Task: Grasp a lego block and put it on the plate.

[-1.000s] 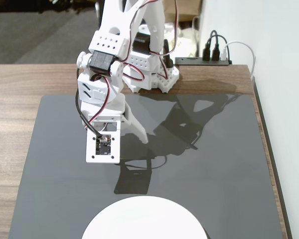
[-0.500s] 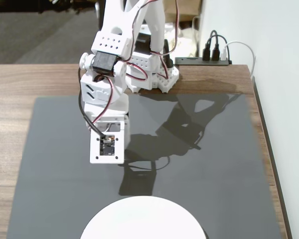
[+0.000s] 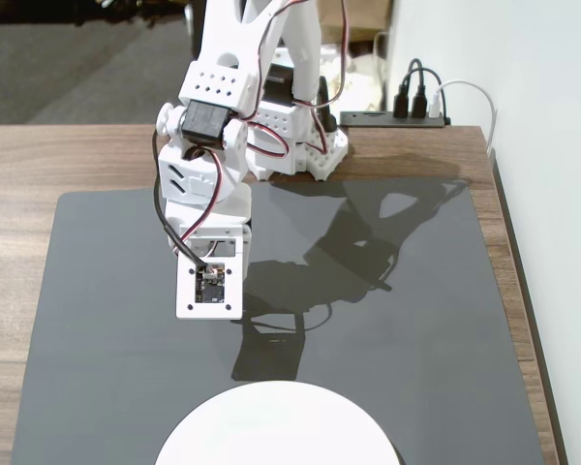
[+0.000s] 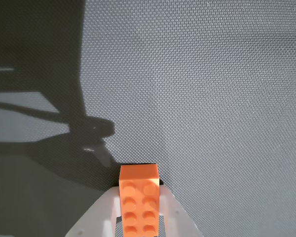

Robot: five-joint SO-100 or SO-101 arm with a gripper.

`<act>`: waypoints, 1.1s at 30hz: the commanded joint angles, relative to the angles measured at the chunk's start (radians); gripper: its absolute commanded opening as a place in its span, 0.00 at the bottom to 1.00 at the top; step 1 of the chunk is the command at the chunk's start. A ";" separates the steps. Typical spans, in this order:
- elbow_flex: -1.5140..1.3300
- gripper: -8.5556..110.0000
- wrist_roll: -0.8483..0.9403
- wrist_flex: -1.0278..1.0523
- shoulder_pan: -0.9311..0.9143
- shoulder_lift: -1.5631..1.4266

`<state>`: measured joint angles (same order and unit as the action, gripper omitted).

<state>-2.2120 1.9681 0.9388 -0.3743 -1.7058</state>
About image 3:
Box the black camera cable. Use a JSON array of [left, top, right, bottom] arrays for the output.
[[151, 128, 215, 273]]

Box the white USB cable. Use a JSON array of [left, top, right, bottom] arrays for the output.
[[427, 78, 500, 159]]

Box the red gripper servo wire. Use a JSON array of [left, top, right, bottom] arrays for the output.
[[181, 149, 226, 253]]

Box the black USB hub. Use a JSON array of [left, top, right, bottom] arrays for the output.
[[339, 109, 452, 129]]

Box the brown cardboard box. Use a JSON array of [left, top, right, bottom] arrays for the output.
[[318, 0, 394, 43]]

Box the dark grey mat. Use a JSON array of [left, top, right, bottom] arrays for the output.
[[10, 176, 561, 465]]

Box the long red servo wire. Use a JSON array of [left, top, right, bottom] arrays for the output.
[[290, 0, 351, 111]]

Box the white plastic bag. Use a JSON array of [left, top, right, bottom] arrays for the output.
[[319, 31, 389, 113]]

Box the black USB cable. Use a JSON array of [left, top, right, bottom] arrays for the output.
[[399, 67, 450, 122], [392, 57, 427, 122]]

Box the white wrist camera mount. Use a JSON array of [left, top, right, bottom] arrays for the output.
[[174, 225, 254, 322]]

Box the dark furniture leg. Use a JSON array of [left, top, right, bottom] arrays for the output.
[[190, 0, 209, 65]]

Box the white round plate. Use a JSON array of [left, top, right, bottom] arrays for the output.
[[153, 381, 407, 465]]

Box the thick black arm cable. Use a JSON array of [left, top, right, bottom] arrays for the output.
[[315, 75, 339, 134]]

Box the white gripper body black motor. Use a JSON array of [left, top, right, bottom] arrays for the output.
[[164, 185, 254, 254]]

